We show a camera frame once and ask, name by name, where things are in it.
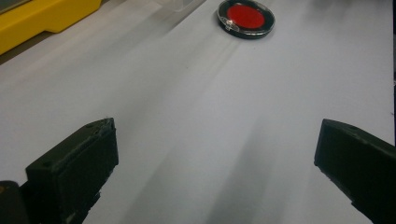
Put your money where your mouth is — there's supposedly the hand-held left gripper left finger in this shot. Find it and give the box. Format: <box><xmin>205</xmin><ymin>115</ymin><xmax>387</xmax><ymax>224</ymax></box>
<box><xmin>19</xmin><ymin>117</ymin><xmax>120</xmax><ymax>224</ymax></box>

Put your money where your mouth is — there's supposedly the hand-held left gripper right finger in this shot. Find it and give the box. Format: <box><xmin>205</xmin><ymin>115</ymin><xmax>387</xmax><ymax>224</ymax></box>
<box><xmin>314</xmin><ymin>118</ymin><xmax>396</xmax><ymax>224</ymax></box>

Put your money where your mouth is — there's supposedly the round red ink pad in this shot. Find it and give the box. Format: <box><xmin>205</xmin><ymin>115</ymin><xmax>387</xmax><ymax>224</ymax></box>
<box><xmin>217</xmin><ymin>0</ymin><xmax>276</xmax><ymax>40</ymax></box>

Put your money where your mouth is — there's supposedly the yellow plastic box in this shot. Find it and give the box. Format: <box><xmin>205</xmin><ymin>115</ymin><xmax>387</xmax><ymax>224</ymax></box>
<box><xmin>0</xmin><ymin>0</ymin><xmax>103</xmax><ymax>56</ymax></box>

